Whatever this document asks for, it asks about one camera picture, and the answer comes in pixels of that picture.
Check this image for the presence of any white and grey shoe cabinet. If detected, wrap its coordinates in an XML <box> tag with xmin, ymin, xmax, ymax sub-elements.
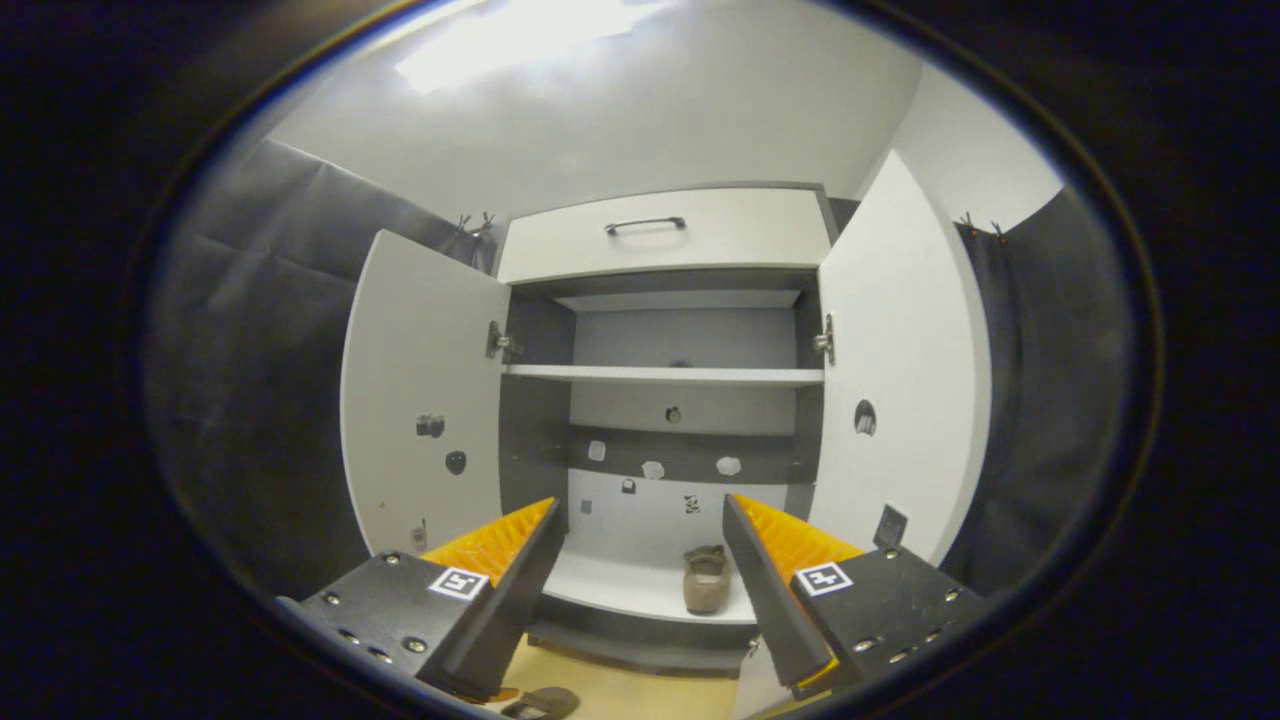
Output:
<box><xmin>495</xmin><ymin>183</ymin><xmax>843</xmax><ymax>677</ymax></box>

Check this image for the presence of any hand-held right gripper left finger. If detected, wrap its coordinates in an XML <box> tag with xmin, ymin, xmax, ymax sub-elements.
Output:
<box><xmin>275</xmin><ymin>497</ymin><xmax>567</xmax><ymax>703</ymax></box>

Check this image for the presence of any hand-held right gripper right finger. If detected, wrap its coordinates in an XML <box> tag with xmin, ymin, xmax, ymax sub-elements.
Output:
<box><xmin>722</xmin><ymin>493</ymin><xmax>991</xmax><ymax>701</ymax></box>

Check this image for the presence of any black backdrop cloth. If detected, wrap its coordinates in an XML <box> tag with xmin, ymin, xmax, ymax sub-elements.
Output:
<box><xmin>145</xmin><ymin>138</ymin><xmax>511</xmax><ymax>603</ymax></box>
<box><xmin>828</xmin><ymin>185</ymin><xmax>1137</xmax><ymax>603</ymax></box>

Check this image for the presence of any black drawer handle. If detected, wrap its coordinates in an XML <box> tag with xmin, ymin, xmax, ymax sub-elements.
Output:
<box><xmin>603</xmin><ymin>216</ymin><xmax>688</xmax><ymax>238</ymax></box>

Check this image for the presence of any white shoe cabinet door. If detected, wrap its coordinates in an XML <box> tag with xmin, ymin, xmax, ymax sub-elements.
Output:
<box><xmin>805</xmin><ymin>150</ymin><xmax>994</xmax><ymax>573</ymax></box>
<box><xmin>340</xmin><ymin>230</ymin><xmax>514</xmax><ymax>561</ymax></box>

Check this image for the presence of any brown fuzzy shoe with bow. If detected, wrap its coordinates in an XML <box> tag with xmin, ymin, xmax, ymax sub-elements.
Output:
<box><xmin>682</xmin><ymin>544</ymin><xmax>732</xmax><ymax>616</ymax></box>
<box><xmin>499</xmin><ymin>686</ymin><xmax>582</xmax><ymax>720</ymax></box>

